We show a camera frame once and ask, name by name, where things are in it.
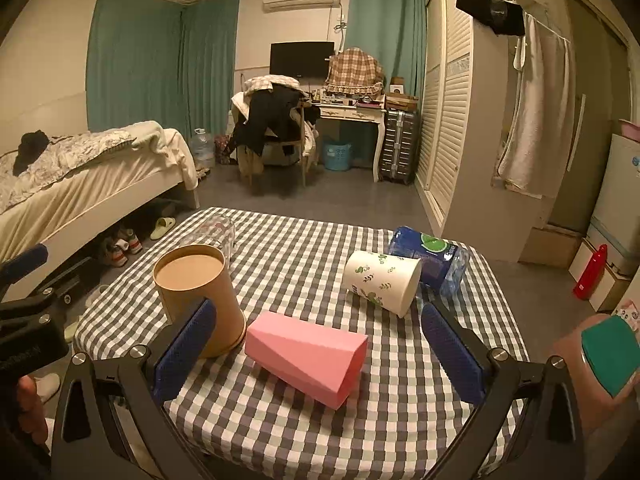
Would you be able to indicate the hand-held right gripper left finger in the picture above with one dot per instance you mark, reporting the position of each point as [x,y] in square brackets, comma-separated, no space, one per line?
[184,352]

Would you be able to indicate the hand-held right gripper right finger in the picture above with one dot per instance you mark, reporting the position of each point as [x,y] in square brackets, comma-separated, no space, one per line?
[452,355]

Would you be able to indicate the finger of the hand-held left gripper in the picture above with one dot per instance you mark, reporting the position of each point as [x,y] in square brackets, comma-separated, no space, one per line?
[27,260]
[30,305]

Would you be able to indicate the brown paper cup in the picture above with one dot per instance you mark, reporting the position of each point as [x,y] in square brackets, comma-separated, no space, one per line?
[200,285]

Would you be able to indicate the white leaf print cup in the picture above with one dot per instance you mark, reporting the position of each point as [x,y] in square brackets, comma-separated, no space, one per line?
[382,280]

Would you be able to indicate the clear glass cup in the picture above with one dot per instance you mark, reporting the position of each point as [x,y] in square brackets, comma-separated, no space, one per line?
[217,237]

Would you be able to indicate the pink faceted cup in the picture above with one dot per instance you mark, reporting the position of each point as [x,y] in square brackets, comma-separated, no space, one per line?
[305,360]

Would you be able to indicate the person's left hand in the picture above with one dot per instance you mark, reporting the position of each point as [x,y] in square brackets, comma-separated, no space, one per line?
[32,410]

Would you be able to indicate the white slipper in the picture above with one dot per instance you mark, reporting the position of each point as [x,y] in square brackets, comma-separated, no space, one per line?
[46,387]

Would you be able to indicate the white bed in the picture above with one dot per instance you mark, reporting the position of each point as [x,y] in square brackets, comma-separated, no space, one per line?
[65,205]

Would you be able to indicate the pair of sneakers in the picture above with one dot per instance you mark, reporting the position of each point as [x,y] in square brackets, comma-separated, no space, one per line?
[122,249]

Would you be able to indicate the blue plastic water bottle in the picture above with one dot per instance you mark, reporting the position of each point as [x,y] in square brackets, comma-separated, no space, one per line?
[440,260]

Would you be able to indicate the dark cloth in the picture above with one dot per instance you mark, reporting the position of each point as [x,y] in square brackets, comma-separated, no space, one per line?
[30,150]

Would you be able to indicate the patterned quilt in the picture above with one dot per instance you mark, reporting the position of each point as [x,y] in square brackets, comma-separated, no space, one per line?
[65,155]

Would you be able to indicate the green slipper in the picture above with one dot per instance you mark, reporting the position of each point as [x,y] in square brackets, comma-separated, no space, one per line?
[163,228]

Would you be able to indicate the pink container with green lid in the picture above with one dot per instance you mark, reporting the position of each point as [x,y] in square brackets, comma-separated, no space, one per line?
[595,375]

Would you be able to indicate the grey checkered tablecloth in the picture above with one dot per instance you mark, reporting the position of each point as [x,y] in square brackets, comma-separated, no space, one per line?
[300,255]

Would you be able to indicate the red bottle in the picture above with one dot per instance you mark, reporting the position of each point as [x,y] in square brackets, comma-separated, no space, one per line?
[590,275]

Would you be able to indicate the white blanket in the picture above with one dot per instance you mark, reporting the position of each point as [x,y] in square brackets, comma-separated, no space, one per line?
[170,150]

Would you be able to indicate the large water jug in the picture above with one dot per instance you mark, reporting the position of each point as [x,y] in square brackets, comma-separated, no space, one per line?
[202,149]

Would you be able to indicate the dark suitcase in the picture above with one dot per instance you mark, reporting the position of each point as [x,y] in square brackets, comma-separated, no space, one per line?
[398,145]

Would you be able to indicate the white louvered wardrobe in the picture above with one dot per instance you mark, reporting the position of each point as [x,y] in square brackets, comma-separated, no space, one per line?
[480,135]

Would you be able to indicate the wooden chair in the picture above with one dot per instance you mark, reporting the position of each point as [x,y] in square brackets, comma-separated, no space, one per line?
[280,152]

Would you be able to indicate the wide teal curtain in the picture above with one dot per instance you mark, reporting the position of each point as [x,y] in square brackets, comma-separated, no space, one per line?
[132,60]

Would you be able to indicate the white fridge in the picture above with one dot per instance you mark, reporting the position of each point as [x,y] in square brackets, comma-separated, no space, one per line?
[617,200]

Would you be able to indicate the blue plastic basket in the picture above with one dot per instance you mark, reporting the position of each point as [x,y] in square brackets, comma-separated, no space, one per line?
[337,156]

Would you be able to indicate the black clothing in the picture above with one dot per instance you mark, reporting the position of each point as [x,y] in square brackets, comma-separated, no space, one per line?
[267,115]

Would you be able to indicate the cardboard box on suitcase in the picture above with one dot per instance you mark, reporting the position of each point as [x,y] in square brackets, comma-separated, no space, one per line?
[401,101]

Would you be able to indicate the white hanging towel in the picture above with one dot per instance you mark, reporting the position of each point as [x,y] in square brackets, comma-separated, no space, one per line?
[537,110]

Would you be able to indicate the white desk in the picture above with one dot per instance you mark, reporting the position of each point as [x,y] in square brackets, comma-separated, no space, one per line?
[350,110]

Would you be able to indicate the narrow teal curtain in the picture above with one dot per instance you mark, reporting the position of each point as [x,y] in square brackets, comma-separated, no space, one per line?
[210,60]

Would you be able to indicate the pink basin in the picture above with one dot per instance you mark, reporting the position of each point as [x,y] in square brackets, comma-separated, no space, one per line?
[631,130]

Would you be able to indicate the plaid cloth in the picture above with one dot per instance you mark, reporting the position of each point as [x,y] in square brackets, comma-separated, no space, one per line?
[355,72]

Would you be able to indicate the black monitor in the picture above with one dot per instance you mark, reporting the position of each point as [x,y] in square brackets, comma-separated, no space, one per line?
[301,59]

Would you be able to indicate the teal curtain beside wardrobe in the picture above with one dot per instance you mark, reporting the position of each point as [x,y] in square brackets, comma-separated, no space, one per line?
[387,25]

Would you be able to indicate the black hanging bag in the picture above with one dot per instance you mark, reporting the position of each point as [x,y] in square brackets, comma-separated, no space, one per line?
[492,7]

